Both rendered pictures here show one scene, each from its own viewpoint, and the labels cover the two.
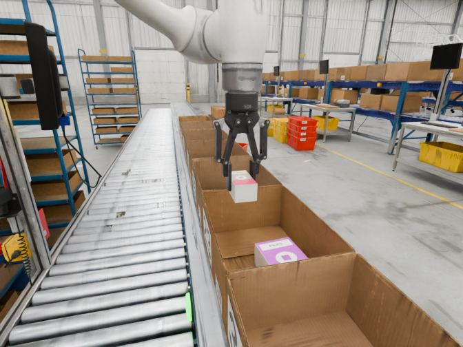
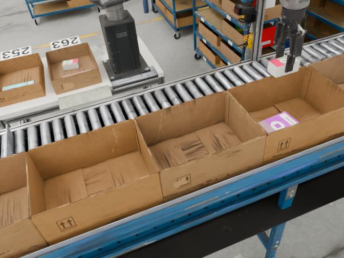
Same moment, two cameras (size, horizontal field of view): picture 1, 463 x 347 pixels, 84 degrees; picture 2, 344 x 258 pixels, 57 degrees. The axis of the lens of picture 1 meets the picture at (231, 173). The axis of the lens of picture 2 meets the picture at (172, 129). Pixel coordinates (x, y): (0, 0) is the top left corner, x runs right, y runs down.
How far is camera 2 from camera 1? 1.08 m
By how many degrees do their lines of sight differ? 74
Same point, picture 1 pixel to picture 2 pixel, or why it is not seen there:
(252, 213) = (330, 106)
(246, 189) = (272, 67)
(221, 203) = (314, 82)
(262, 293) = (234, 112)
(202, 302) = not seen: hidden behind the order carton
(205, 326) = not seen: hidden behind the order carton
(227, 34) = not seen: outside the picture
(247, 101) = (283, 13)
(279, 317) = (238, 133)
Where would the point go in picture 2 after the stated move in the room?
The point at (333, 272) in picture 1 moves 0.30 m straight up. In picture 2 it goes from (257, 133) to (267, 59)
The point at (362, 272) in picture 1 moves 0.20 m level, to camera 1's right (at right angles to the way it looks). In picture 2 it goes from (259, 142) to (282, 189)
